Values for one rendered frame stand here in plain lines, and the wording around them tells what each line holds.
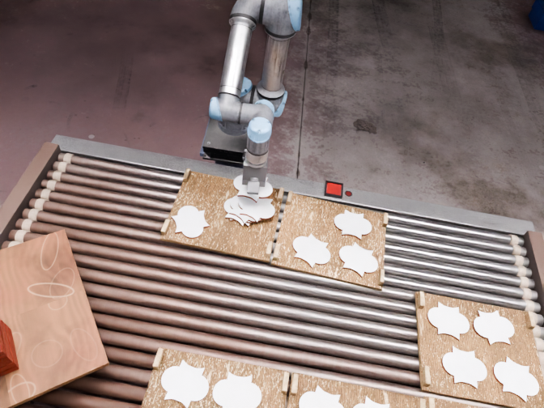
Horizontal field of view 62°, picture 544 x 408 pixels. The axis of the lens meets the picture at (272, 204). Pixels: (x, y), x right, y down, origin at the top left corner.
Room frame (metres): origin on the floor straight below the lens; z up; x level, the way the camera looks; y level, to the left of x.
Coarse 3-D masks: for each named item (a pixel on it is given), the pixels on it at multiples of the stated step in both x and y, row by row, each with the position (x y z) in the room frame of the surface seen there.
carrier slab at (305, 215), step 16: (288, 208) 1.14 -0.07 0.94; (304, 208) 1.15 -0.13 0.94; (320, 208) 1.16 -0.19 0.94; (336, 208) 1.18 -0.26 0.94; (352, 208) 1.19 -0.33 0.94; (288, 224) 1.06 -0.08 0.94; (304, 224) 1.07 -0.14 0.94; (320, 224) 1.08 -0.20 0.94; (288, 240) 0.98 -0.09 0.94; (320, 240) 1.01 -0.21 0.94; (336, 240) 1.02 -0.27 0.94; (352, 240) 1.03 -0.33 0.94; (368, 240) 1.05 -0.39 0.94; (384, 240) 1.06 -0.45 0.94; (288, 256) 0.91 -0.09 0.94; (336, 256) 0.95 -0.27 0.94; (384, 256) 0.99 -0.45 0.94; (304, 272) 0.86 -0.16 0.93; (320, 272) 0.87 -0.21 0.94; (336, 272) 0.88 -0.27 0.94; (352, 272) 0.89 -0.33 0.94
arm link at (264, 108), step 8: (248, 104) 1.21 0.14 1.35; (256, 104) 1.23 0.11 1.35; (264, 104) 1.23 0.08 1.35; (272, 104) 1.25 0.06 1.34; (248, 112) 1.19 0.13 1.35; (256, 112) 1.19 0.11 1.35; (264, 112) 1.19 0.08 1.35; (272, 112) 1.22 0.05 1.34; (240, 120) 1.17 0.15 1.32; (248, 120) 1.17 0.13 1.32; (272, 120) 1.19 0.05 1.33
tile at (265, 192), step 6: (234, 180) 1.12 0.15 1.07; (240, 180) 1.13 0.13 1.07; (234, 186) 1.09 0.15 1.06; (240, 186) 1.09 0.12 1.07; (246, 186) 1.10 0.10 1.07; (270, 186) 1.12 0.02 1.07; (240, 192) 1.07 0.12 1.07; (246, 192) 1.07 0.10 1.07; (264, 192) 1.09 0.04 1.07; (270, 192) 1.09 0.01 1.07; (252, 198) 1.05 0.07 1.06
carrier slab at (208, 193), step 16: (192, 176) 1.21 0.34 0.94; (208, 176) 1.23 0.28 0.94; (192, 192) 1.13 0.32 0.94; (208, 192) 1.15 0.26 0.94; (224, 192) 1.16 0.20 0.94; (272, 192) 1.21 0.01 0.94; (176, 208) 1.04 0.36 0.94; (208, 208) 1.07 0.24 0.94; (224, 224) 1.00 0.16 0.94; (256, 224) 1.03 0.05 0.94; (272, 224) 1.04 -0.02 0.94; (176, 240) 0.90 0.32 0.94; (192, 240) 0.91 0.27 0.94; (208, 240) 0.92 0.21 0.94; (224, 240) 0.93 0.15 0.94; (240, 240) 0.94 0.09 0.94; (256, 240) 0.96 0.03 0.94; (272, 240) 0.97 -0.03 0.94; (240, 256) 0.88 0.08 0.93; (256, 256) 0.89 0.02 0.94
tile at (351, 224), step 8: (336, 216) 1.13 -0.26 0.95; (344, 216) 1.14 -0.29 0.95; (352, 216) 1.14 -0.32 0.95; (360, 216) 1.15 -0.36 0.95; (336, 224) 1.09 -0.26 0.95; (344, 224) 1.10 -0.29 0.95; (352, 224) 1.10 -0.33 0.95; (360, 224) 1.11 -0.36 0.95; (368, 224) 1.12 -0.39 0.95; (344, 232) 1.06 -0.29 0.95; (352, 232) 1.06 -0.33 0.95; (360, 232) 1.07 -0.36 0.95; (368, 232) 1.08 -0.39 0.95
